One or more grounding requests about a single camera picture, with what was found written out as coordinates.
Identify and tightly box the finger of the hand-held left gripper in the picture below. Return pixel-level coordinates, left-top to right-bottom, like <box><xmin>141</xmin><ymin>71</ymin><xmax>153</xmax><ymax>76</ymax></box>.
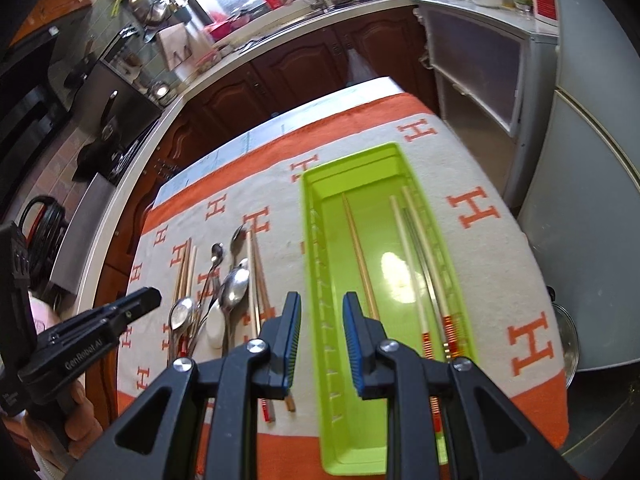
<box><xmin>17</xmin><ymin>287</ymin><xmax>162</xmax><ymax>405</ymax></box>

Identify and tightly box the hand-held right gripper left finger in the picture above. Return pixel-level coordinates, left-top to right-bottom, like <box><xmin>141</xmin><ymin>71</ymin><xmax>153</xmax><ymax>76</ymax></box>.
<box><xmin>62</xmin><ymin>290</ymin><xmax>303</xmax><ymax>480</ymax></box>

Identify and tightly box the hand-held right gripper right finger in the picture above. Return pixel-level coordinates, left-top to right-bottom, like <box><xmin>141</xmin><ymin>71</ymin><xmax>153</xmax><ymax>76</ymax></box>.
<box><xmin>341</xmin><ymin>292</ymin><xmax>581</xmax><ymax>480</ymax></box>

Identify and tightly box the white chopstick red striped end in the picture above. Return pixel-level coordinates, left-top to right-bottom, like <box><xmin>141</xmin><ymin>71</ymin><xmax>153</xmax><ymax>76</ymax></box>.
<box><xmin>389</xmin><ymin>196</ymin><xmax>443</xmax><ymax>433</ymax></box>
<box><xmin>401</xmin><ymin>186</ymin><xmax>462</xmax><ymax>359</ymax></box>
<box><xmin>246</xmin><ymin>229</ymin><xmax>277</xmax><ymax>423</ymax></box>

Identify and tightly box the wooden chopstick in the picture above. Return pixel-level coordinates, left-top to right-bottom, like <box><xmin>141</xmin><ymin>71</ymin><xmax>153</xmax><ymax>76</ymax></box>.
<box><xmin>342</xmin><ymin>195</ymin><xmax>380</xmax><ymax>322</ymax></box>
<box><xmin>251</xmin><ymin>232</ymin><xmax>297</xmax><ymax>413</ymax></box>
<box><xmin>173</xmin><ymin>240</ymin><xmax>188</xmax><ymax>302</ymax></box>
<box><xmin>183</xmin><ymin>237</ymin><xmax>197</xmax><ymax>302</ymax></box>

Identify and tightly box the small metal spoon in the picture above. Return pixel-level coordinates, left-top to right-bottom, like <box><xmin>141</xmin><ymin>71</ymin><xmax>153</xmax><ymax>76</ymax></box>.
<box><xmin>196</xmin><ymin>242</ymin><xmax>225</xmax><ymax>321</ymax></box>

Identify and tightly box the green plastic tray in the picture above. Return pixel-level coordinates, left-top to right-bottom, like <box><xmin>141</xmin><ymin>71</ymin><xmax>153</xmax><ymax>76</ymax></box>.
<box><xmin>298</xmin><ymin>142</ymin><xmax>479</xmax><ymax>476</ymax></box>

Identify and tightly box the person's left hand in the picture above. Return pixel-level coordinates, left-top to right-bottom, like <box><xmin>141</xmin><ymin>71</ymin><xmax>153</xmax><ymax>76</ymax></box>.
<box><xmin>62</xmin><ymin>385</ymin><xmax>103</xmax><ymax>445</ymax></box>

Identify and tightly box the pink cloth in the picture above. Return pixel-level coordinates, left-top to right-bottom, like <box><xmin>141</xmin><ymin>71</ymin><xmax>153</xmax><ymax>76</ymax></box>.
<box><xmin>29</xmin><ymin>296</ymin><xmax>56</xmax><ymax>333</ymax></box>

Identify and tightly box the large metal spoon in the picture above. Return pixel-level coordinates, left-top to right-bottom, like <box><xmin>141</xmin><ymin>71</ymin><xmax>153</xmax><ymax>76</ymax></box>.
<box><xmin>219</xmin><ymin>259</ymin><xmax>250</xmax><ymax>356</ymax></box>

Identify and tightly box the white ceramic spoon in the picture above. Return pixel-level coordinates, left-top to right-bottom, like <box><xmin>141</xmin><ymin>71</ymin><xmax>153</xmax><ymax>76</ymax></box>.
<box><xmin>205</xmin><ymin>300</ymin><xmax>227</xmax><ymax>350</ymax></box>

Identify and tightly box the orange and white printed blanket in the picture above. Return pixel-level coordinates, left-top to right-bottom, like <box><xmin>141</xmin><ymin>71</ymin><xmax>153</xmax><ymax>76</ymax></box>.
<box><xmin>116</xmin><ymin>91</ymin><xmax>571</xmax><ymax>480</ymax></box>

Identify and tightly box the black gas stove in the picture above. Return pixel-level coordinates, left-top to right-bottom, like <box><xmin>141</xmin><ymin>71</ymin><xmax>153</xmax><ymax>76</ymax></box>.
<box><xmin>72</xmin><ymin>60</ymin><xmax>163</xmax><ymax>183</ymax></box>

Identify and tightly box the steel pot lid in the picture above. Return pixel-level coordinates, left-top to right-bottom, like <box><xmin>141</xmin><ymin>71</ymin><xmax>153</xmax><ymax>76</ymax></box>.
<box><xmin>547</xmin><ymin>287</ymin><xmax>581</xmax><ymax>388</ymax></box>

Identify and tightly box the black range hood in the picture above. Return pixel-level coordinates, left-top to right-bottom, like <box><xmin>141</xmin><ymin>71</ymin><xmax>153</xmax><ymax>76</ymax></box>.
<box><xmin>0</xmin><ymin>25</ymin><xmax>68</xmax><ymax>201</ymax></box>

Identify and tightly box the grey refrigerator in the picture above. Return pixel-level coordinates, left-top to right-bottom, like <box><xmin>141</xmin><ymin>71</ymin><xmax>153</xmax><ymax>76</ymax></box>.
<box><xmin>515</xmin><ymin>0</ymin><xmax>640</xmax><ymax>373</ymax></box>

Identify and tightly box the pink plastic basin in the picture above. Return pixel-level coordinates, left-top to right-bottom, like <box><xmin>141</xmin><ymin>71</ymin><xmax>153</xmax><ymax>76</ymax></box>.
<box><xmin>207</xmin><ymin>12</ymin><xmax>251</xmax><ymax>43</ymax></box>

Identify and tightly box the black bag with handle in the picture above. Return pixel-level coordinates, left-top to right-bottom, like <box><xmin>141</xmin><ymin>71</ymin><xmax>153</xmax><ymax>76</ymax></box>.
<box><xmin>17</xmin><ymin>195</ymin><xmax>68</xmax><ymax>291</ymax></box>

